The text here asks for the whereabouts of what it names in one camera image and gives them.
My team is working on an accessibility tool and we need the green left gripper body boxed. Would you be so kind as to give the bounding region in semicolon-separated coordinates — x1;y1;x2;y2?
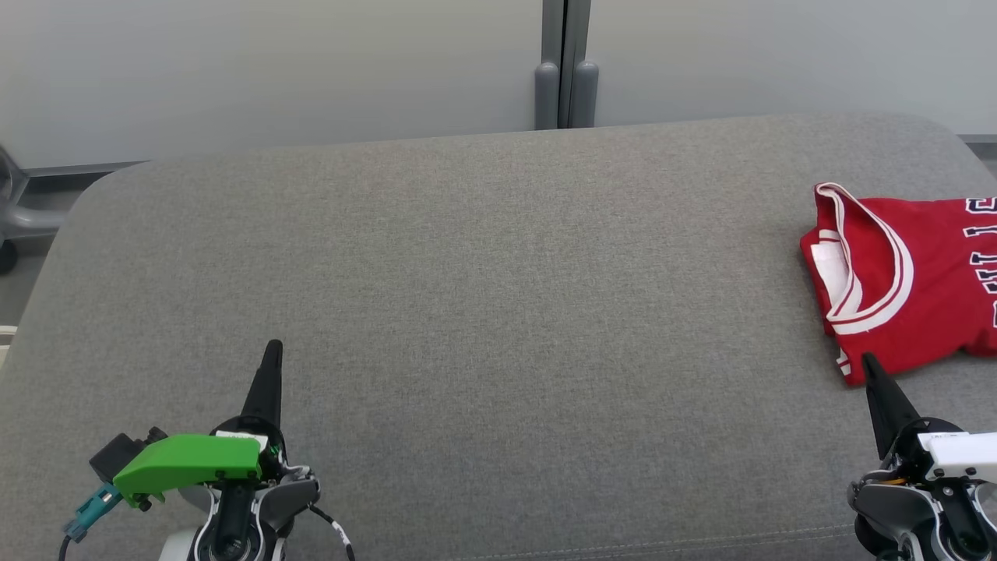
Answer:
113;417;321;510

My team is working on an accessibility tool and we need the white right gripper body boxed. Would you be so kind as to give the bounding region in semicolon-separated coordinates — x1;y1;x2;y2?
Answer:
879;418;997;485

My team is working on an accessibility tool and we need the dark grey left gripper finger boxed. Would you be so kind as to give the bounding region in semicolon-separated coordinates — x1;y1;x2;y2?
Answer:
241;340;275;425
265;340;284;433

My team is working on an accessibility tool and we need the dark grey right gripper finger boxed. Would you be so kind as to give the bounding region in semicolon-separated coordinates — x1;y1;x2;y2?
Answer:
861;353;901;460
868;353;922;437

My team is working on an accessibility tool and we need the red jersey with white trim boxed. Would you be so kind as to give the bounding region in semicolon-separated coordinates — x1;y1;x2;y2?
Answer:
800;182;997;388

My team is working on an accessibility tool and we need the teal left cable connector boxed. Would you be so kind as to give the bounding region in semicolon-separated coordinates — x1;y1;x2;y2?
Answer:
62;482;125;544

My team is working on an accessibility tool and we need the black left cable with tag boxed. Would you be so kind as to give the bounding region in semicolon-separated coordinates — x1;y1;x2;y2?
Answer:
308;503;358;561

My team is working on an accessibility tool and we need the grey partition frame with foot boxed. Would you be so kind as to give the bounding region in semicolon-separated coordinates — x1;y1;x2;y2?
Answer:
0;144;68;275

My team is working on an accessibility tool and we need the grey double partition post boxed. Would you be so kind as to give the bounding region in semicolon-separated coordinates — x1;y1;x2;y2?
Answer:
534;0;600;130

